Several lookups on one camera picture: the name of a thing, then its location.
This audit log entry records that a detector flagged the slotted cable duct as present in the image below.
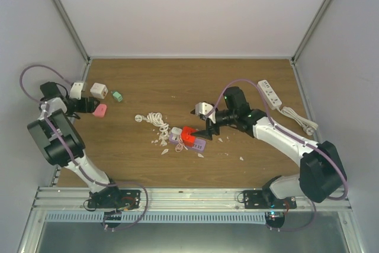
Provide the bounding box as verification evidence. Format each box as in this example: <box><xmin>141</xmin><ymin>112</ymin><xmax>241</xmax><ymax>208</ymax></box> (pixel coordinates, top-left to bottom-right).
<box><xmin>45</xmin><ymin>211</ymin><xmax>266</xmax><ymax>225</ymax></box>

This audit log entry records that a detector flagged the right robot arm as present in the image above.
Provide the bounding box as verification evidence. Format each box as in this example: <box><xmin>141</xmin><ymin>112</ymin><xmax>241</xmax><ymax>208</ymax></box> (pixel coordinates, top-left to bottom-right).
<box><xmin>191</xmin><ymin>87</ymin><xmax>347</xmax><ymax>209</ymax></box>

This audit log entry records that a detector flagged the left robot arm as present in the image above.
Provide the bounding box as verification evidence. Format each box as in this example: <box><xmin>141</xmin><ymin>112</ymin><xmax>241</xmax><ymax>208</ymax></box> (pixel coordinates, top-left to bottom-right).
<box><xmin>27</xmin><ymin>82</ymin><xmax>122</xmax><ymax>208</ymax></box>

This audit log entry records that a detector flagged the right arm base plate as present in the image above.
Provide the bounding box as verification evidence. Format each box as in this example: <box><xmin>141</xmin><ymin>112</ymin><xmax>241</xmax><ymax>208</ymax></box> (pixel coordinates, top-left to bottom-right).
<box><xmin>242</xmin><ymin>190</ymin><xmax>297</xmax><ymax>210</ymax></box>

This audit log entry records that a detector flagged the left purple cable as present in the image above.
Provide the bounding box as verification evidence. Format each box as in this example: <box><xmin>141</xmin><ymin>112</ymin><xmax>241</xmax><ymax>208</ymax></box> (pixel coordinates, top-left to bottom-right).
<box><xmin>19</xmin><ymin>64</ymin><xmax>149</xmax><ymax>231</ymax></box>

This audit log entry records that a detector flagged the white cube adapter plug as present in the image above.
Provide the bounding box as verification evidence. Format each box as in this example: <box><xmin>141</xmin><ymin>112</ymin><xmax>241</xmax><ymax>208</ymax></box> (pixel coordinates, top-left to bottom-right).
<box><xmin>90</xmin><ymin>82</ymin><xmax>108</xmax><ymax>99</ymax></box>

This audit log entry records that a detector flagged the white cable with plug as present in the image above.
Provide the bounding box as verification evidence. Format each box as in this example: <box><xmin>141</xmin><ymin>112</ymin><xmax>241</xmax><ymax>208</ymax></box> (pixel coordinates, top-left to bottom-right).
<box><xmin>134</xmin><ymin>111</ymin><xmax>171</xmax><ymax>141</ymax></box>

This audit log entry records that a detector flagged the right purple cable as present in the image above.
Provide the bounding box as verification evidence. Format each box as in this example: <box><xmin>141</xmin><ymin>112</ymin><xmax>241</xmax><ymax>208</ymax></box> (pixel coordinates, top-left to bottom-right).
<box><xmin>207</xmin><ymin>78</ymin><xmax>349</xmax><ymax>233</ymax></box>

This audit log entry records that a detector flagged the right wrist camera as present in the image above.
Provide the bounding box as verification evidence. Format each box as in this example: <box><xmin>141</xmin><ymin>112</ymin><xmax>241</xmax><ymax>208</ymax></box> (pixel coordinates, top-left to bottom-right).
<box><xmin>194</xmin><ymin>102</ymin><xmax>216</xmax><ymax>123</ymax></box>

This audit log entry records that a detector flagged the pink cube socket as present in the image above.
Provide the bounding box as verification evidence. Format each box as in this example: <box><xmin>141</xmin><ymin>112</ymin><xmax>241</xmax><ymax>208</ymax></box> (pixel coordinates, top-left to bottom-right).
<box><xmin>92</xmin><ymin>104</ymin><xmax>107</xmax><ymax>118</ymax></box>

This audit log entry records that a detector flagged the white power strip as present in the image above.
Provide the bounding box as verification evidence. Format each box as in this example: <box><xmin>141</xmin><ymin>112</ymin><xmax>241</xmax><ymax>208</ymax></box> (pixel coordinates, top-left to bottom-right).
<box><xmin>258</xmin><ymin>79</ymin><xmax>282</xmax><ymax>110</ymax></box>

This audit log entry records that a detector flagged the red plug block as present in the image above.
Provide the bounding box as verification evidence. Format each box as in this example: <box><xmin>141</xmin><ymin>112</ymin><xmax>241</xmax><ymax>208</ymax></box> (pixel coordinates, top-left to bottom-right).
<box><xmin>181</xmin><ymin>126</ymin><xmax>197</xmax><ymax>147</ymax></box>

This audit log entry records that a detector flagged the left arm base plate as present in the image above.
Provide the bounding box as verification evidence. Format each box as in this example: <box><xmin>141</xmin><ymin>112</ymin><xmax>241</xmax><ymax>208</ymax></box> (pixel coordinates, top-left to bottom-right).
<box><xmin>83</xmin><ymin>187</ymin><xmax>141</xmax><ymax>211</ymax></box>

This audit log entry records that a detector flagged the purple cable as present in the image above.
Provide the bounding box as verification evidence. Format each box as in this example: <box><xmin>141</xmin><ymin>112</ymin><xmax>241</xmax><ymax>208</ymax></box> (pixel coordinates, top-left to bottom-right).
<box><xmin>19</xmin><ymin>64</ymin><xmax>149</xmax><ymax>231</ymax></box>
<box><xmin>207</xmin><ymin>78</ymin><xmax>349</xmax><ymax>233</ymax></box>

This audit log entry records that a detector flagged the aluminium rail frame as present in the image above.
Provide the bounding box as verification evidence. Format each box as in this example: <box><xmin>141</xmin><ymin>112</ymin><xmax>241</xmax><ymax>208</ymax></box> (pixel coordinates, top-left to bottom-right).
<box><xmin>16</xmin><ymin>186</ymin><xmax>362</xmax><ymax>253</ymax></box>

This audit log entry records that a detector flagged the white USB charger plug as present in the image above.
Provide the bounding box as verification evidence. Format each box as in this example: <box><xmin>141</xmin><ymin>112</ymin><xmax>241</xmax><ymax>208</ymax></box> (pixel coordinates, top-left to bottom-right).
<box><xmin>171</xmin><ymin>127</ymin><xmax>182</xmax><ymax>142</ymax></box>

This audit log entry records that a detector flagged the purple plug adapter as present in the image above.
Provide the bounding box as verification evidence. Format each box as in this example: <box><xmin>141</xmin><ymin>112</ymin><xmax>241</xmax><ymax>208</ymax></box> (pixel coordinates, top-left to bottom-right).
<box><xmin>169</xmin><ymin>134</ymin><xmax>206</xmax><ymax>152</ymax></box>

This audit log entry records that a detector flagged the green adapter plug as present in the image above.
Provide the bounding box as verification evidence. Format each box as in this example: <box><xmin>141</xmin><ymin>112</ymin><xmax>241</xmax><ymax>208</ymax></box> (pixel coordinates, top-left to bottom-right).
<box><xmin>111</xmin><ymin>91</ymin><xmax>123</xmax><ymax>102</ymax></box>

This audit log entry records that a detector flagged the white power strip cable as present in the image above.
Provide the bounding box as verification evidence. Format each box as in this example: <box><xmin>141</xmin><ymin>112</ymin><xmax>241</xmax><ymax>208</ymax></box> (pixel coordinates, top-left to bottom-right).
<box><xmin>277</xmin><ymin>105</ymin><xmax>320</xmax><ymax>136</ymax></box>

